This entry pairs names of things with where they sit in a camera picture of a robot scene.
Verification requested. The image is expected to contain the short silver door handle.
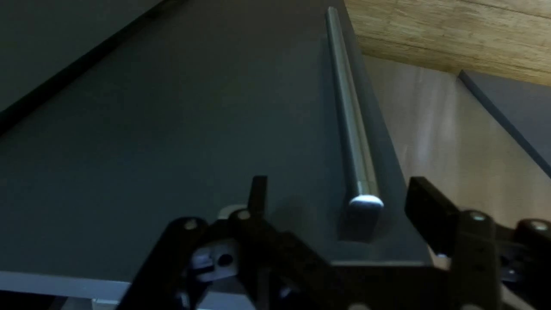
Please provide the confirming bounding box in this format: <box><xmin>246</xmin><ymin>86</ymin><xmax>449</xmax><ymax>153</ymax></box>
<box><xmin>325</xmin><ymin>5</ymin><xmax>387</xmax><ymax>243</ymax></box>

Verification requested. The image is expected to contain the dark corner cabinet panel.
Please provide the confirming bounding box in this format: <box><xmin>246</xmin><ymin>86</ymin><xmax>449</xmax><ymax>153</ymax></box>
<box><xmin>0</xmin><ymin>0</ymin><xmax>170</xmax><ymax>127</ymax></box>

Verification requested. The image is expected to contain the stainless steel dishwasher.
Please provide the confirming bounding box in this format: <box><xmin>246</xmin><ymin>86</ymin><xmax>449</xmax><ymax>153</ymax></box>
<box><xmin>363</xmin><ymin>53</ymin><xmax>551</xmax><ymax>232</ymax></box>

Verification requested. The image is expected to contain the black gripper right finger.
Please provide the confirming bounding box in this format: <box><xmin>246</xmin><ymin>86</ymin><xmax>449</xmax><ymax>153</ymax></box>
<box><xmin>402</xmin><ymin>175</ymin><xmax>499</xmax><ymax>310</ymax></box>

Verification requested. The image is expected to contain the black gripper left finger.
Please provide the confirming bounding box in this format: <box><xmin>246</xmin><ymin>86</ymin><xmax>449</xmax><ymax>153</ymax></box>
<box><xmin>117</xmin><ymin>174</ymin><xmax>270</xmax><ymax>310</ymax></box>

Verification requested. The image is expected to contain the dark cabinet door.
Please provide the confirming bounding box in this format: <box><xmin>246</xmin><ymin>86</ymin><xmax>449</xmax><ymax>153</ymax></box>
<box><xmin>0</xmin><ymin>0</ymin><xmax>435</xmax><ymax>303</ymax></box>

